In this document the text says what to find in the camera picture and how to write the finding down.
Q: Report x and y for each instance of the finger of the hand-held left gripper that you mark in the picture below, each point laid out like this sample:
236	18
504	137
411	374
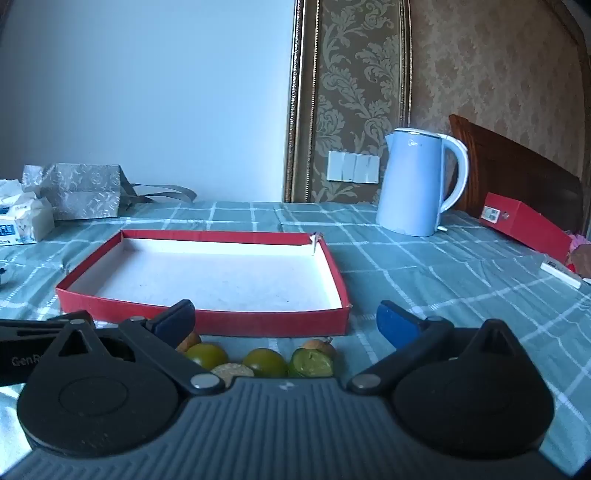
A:
32	325

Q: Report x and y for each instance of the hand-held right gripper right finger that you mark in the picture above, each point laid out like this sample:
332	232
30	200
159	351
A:
397	324

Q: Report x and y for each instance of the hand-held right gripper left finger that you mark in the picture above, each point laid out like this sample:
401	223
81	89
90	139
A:
173	321

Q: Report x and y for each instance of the brown longan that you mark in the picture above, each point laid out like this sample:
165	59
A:
189	342
318	345

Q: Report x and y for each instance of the green tomato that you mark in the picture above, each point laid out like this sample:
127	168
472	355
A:
265	362
207	355

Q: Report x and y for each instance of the red cardboard box tray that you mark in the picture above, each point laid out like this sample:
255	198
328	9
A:
207	277

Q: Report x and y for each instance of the large purple eggplant piece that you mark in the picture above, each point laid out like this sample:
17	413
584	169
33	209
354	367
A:
231	370

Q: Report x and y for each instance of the short green cucumber piece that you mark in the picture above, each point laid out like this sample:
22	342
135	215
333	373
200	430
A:
311	362

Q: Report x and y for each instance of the green checked tablecloth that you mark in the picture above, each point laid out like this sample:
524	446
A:
415	277

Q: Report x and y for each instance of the white plastic object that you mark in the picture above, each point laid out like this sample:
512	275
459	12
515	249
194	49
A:
3	274

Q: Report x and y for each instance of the white tissue pack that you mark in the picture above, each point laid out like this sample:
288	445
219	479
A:
27	221

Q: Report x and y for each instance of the light blue electric kettle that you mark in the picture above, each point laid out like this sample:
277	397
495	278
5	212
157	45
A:
411	184

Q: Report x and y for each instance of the silver patterned gift bag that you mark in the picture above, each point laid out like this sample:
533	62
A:
78	189

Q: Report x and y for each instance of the red cardboard box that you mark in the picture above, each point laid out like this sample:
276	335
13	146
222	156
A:
531	226

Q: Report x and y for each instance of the white stick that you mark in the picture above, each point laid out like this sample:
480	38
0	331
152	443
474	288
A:
561	273

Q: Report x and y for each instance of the brown wooden headboard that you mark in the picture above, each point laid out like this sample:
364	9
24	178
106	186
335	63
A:
508	175

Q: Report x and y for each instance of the pink fabric item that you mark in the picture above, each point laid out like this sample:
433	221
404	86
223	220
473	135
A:
581	251

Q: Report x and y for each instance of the white wall switch panel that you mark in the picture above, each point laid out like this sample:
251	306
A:
353	166

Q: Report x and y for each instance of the gold wall panel frame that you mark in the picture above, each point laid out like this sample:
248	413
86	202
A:
300	138

